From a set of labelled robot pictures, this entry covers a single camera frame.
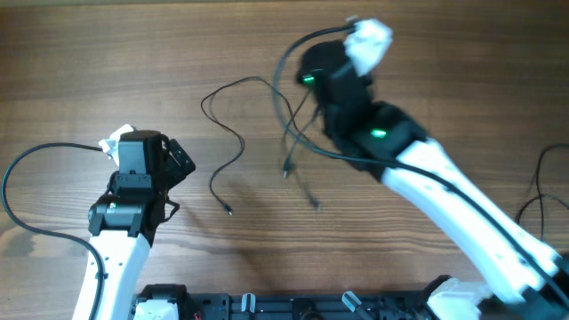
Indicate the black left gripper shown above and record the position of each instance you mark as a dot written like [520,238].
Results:
[175,173]

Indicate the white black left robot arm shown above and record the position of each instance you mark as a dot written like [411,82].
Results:
[124,220]

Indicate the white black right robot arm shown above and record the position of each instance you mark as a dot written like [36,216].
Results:
[522,277]

